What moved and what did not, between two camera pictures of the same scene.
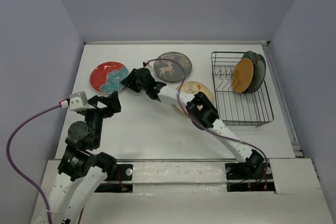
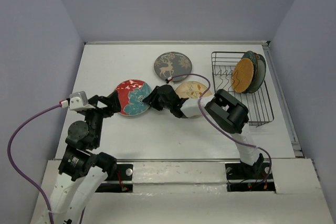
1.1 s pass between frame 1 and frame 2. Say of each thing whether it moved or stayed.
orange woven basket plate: stayed
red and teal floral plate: moved
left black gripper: stayed
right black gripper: moved
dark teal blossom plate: stayed
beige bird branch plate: stayed
